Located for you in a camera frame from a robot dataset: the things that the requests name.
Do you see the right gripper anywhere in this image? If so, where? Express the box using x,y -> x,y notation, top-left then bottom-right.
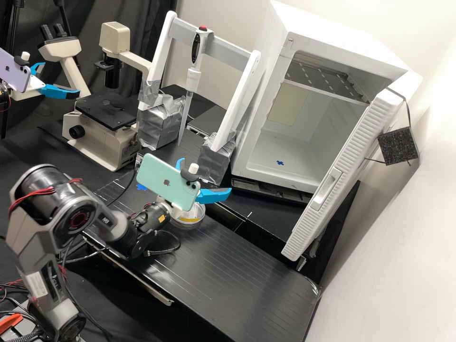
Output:
159,157 -> 233,219

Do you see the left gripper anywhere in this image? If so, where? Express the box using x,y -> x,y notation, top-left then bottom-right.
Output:
10,62 -> 81,101

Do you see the petri dish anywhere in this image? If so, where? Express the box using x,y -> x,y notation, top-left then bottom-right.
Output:
171,204 -> 207,231

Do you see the incubator door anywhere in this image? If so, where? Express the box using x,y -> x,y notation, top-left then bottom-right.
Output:
281,88 -> 419,263

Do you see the white incubator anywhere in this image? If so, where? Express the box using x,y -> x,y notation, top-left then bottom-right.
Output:
230,0 -> 424,201

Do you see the cream microscope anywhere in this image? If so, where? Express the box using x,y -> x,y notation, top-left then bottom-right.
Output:
37,21 -> 153,172

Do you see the black platform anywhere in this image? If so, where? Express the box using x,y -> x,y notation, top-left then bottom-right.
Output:
205,185 -> 308,251
66,174 -> 322,342

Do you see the white pipette stand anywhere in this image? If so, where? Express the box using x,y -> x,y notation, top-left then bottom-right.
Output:
136,10 -> 263,187

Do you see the pipette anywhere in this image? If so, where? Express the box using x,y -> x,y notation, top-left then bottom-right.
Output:
176,25 -> 215,147

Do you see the right wrist camera phone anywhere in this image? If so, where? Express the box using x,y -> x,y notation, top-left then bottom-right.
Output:
136,153 -> 202,211

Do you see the wrist camera phone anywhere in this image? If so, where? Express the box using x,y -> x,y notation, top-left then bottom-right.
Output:
0,47 -> 33,95
136,153 -> 202,211

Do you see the left wrist camera phone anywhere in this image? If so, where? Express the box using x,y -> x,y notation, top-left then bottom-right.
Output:
0,47 -> 33,95

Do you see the black cable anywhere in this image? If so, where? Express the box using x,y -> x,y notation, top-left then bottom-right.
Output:
106,170 -> 143,208

